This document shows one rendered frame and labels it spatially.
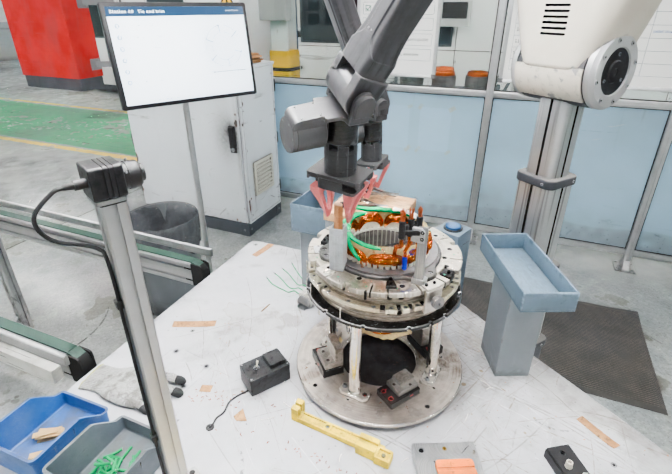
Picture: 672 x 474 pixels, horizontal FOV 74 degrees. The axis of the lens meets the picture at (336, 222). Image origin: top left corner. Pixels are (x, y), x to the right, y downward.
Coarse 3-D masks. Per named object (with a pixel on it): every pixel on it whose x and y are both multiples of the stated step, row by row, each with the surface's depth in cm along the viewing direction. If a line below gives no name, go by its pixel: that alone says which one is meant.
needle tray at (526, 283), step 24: (504, 240) 107; (528, 240) 105; (504, 264) 93; (528, 264) 101; (552, 264) 94; (504, 288) 97; (528, 288) 92; (552, 288) 92; (504, 312) 97; (528, 312) 95; (504, 336) 98; (528, 336) 98; (504, 360) 101; (528, 360) 101
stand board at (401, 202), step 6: (342, 198) 125; (366, 198) 125; (372, 198) 125; (378, 198) 125; (390, 198) 125; (396, 198) 125; (402, 198) 125; (408, 198) 125; (384, 204) 121; (390, 204) 121; (396, 204) 121; (402, 204) 121; (408, 204) 121; (414, 204) 124; (360, 210) 118; (324, 216) 118; (330, 216) 117
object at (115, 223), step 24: (120, 216) 52; (120, 240) 53; (120, 264) 54; (120, 288) 55; (144, 288) 57; (144, 312) 58; (144, 336) 60; (144, 360) 61; (144, 384) 63; (168, 408) 66; (168, 432) 68; (168, 456) 69
